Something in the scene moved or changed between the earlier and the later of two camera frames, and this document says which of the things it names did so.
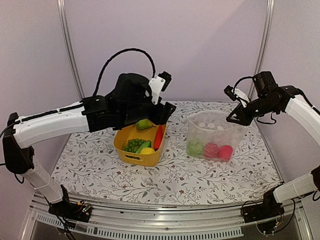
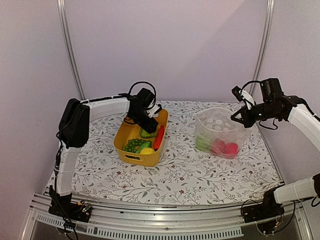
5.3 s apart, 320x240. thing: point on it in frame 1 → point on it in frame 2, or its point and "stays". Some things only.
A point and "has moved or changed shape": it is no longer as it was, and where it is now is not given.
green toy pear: (143, 124) has moved or changed shape
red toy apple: (211, 150) → (218, 146)
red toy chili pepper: (158, 137) stays
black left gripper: (163, 113) → (150, 127)
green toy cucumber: (147, 144) stays
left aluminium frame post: (62, 14) stays
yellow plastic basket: (122, 136) stays
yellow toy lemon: (147, 150) stays
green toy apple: (195, 148) → (203, 143)
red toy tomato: (225, 152) → (231, 150)
